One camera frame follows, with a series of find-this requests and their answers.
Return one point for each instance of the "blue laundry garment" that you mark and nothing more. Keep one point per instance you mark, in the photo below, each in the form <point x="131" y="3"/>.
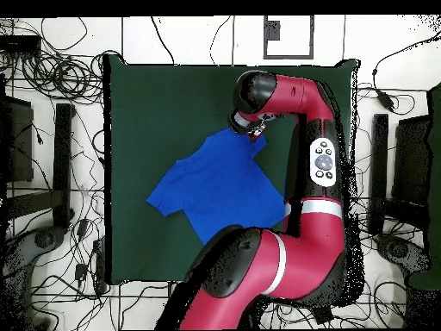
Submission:
<point x="220" y="186"/>

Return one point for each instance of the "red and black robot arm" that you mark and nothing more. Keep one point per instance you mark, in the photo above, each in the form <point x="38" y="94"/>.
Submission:
<point x="293" y="96"/>

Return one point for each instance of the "flat black box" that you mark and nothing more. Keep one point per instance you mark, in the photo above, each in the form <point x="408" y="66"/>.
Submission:
<point x="19" y="44"/>

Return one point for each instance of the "dark green table cloth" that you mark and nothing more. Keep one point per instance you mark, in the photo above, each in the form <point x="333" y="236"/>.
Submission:
<point x="155" y="113"/>

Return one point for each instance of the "black power adapter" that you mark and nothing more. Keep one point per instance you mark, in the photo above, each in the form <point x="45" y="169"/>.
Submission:
<point x="385" y="100"/>

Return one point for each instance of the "black monitor box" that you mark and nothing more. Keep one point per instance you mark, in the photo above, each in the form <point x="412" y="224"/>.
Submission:
<point x="411" y="162"/>
<point x="20" y="144"/>

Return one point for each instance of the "green cloth covered table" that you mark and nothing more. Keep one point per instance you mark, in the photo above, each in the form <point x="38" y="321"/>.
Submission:
<point x="434" y="172"/>

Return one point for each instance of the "grey chair base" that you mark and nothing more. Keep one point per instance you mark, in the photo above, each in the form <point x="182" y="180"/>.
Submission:
<point x="399" y="250"/>
<point x="44" y="238"/>

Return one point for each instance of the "long black box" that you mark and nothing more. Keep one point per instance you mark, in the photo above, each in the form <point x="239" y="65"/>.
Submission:
<point x="322" y="314"/>

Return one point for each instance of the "black power strip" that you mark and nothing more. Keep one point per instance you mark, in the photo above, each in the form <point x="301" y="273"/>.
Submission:
<point x="100" y="265"/>

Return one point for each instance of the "small black adapter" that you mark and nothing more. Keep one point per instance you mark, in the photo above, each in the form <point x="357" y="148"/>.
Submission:
<point x="81" y="271"/>

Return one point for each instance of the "grey floor frame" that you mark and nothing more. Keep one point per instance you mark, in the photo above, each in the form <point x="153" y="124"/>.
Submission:
<point x="288" y="56"/>

